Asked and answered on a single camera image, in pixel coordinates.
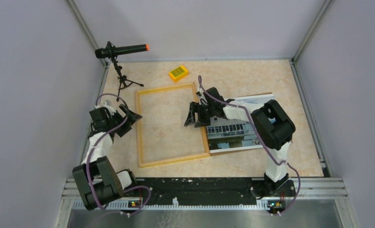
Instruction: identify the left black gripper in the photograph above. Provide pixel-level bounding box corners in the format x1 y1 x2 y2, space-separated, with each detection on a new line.
106 104 142 137

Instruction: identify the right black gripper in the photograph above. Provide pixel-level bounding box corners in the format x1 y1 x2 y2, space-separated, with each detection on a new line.
184 102 215 128

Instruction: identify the wooden yellow picture frame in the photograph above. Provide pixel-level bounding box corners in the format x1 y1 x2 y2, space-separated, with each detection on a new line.
135 83 210 168

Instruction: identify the building and sky photo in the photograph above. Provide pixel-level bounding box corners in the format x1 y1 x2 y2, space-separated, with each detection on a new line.
204 94 277 154

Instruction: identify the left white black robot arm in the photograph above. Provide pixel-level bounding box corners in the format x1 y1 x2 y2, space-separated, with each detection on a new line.
72 104 197 210

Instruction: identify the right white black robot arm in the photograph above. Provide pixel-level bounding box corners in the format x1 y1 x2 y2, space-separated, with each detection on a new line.
184 87 296 196

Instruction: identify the yellow green toy block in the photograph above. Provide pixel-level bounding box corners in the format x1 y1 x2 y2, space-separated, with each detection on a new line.
169 65 189 83

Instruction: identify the black microphone on tripod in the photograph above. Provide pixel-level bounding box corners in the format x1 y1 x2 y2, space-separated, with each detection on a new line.
95 41 149 96

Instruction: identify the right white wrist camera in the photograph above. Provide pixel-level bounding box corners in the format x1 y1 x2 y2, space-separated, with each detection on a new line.
196 91 207 104

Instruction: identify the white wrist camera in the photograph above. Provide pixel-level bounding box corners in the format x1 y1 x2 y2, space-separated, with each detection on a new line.
95 100 116 116
196 91 207 104

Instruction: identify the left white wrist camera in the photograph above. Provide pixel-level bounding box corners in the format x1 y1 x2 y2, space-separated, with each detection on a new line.
95 100 116 116

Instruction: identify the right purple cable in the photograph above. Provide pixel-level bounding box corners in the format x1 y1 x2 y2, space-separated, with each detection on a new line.
197 75 301 216

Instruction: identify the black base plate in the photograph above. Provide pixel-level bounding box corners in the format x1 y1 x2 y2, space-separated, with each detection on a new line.
125 177 296 206

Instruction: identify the aluminium front rail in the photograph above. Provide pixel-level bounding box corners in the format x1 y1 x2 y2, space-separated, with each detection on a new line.
54 178 357 228

